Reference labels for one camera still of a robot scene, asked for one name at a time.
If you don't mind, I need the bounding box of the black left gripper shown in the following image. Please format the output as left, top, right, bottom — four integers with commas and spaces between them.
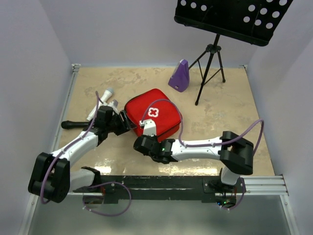
106, 110, 136, 136

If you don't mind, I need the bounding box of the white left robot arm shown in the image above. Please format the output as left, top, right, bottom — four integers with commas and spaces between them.
28, 106, 136, 204

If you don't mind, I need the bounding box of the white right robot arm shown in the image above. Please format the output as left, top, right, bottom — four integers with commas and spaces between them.
134, 131, 254, 192

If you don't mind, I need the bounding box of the white microphone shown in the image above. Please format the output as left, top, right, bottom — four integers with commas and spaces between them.
87, 88, 114, 121

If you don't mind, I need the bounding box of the black microphone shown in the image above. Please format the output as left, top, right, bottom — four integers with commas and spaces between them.
61, 120, 91, 130

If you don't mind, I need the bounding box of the purple metronome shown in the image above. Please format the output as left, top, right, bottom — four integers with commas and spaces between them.
168, 59, 190, 93

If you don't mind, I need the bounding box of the black music stand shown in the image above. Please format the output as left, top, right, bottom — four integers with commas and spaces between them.
174, 0, 294, 106

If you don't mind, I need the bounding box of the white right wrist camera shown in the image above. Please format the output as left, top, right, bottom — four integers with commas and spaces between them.
139, 119, 157, 137

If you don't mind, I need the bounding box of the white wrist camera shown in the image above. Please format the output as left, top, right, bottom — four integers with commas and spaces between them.
139, 119, 157, 137
108, 99, 118, 109

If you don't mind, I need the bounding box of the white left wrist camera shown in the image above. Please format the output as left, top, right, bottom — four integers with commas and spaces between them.
108, 99, 118, 109

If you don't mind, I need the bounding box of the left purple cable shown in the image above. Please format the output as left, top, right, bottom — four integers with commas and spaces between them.
40, 91, 103, 204

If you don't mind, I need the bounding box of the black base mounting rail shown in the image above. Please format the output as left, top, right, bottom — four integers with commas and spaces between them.
74, 175, 246, 204

